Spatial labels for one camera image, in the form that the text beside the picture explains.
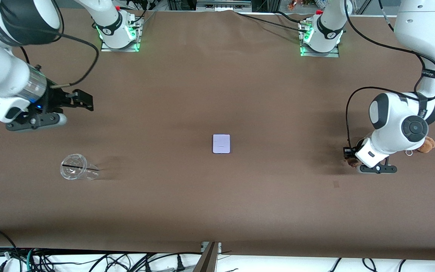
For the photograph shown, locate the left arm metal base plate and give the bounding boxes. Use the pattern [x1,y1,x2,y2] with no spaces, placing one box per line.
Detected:
[300,23,340,58]

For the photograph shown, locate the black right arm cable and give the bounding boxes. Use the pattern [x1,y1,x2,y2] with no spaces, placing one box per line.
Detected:
[20,32,100,89]

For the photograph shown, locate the green cable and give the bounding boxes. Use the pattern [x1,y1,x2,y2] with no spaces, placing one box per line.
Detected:
[26,248,37,272]

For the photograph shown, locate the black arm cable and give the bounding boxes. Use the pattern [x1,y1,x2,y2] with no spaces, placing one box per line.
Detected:
[20,32,100,89]
[344,0,435,151]

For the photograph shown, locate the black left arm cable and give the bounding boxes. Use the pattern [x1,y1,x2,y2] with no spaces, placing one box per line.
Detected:
[344,0,435,151]

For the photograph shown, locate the black straw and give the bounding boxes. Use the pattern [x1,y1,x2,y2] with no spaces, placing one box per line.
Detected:
[62,164,100,172]

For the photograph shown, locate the short black table cable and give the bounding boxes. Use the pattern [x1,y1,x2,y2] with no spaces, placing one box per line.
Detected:
[276,11,305,24]

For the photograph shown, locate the long black table cable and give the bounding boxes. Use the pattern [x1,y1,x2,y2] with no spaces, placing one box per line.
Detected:
[236,12,309,31]

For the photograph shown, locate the clear plastic cup with lid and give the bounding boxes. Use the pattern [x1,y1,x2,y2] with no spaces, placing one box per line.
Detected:
[60,153,100,181]

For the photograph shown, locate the grey metal device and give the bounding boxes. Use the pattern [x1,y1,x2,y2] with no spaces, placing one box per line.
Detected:
[197,0,252,11]

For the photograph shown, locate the aluminium frame post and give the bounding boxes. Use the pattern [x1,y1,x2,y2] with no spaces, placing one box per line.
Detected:
[193,242,222,272]

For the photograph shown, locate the brown table cover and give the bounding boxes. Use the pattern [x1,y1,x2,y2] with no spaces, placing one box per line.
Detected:
[0,8,435,261]

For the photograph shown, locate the black power plug cable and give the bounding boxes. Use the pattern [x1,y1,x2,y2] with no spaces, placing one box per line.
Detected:
[142,252,203,272]

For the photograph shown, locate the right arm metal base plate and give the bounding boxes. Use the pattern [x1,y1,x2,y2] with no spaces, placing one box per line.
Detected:
[101,17,143,52]

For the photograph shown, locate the brown teddy bear plush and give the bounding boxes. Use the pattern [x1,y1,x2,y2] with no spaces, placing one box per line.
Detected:
[418,137,435,153]

